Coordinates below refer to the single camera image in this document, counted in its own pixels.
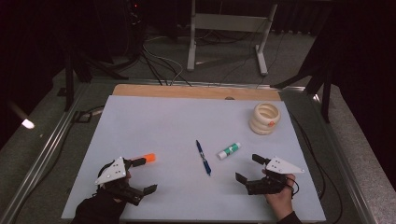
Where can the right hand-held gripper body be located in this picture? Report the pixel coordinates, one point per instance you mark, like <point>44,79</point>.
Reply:
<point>281,166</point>

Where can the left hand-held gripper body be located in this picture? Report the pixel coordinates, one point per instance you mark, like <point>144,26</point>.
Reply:
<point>110,172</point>

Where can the white and green glue stick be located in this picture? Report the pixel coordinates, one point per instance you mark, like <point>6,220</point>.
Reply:
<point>229,151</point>

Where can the cream ribbed pen holder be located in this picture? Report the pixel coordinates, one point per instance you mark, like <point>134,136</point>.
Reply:
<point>261,124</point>

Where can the blue pen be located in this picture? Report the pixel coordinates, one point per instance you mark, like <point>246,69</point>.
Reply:
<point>203,157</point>

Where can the person's left hand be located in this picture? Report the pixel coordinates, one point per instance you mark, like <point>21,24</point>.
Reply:
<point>128,175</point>

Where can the person's right hand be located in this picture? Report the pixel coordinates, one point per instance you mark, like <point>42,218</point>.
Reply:
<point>280,200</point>

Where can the black tripod stand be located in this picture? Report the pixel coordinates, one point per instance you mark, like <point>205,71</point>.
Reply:
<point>69,81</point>
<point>326,99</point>

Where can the white metal desk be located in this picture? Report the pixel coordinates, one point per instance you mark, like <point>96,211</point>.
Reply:
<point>230,22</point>

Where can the dark equipment rack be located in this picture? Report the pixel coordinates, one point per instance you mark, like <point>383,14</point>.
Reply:
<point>135,18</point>

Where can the small black bracket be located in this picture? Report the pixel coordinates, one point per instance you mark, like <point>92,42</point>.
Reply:
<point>82,117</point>

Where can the aluminium rail frame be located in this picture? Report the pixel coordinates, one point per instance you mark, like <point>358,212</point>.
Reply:
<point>46,146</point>

